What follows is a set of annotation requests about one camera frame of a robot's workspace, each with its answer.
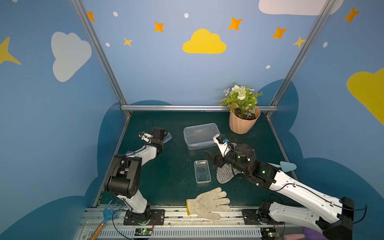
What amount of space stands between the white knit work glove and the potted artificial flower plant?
18.1 inches

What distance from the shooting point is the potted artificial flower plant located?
925 millimetres

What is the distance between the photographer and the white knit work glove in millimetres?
767
